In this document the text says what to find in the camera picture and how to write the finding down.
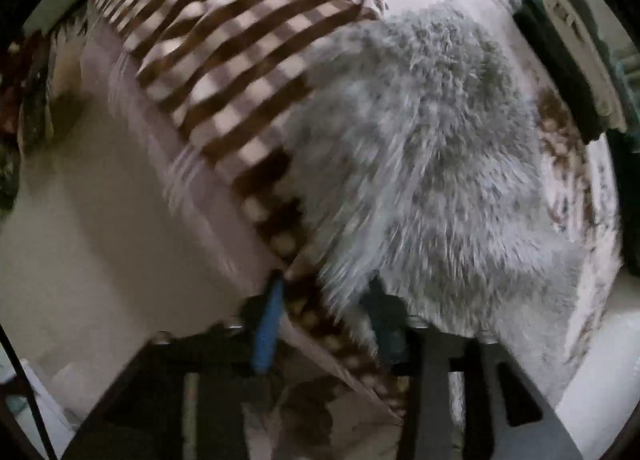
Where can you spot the brown checked blanket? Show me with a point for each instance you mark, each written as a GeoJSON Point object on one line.
{"type": "Point", "coordinates": [225, 64]}

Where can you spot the dark patterned cloth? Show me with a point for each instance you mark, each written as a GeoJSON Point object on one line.
{"type": "Point", "coordinates": [20, 104]}

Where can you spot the pink bed sheet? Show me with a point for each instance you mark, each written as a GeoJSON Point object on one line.
{"type": "Point", "coordinates": [165, 149]}

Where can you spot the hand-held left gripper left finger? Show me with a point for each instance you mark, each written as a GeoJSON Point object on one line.
{"type": "Point", "coordinates": [266, 335]}

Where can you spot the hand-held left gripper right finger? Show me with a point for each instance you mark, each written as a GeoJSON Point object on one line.
{"type": "Point", "coordinates": [389, 335]}

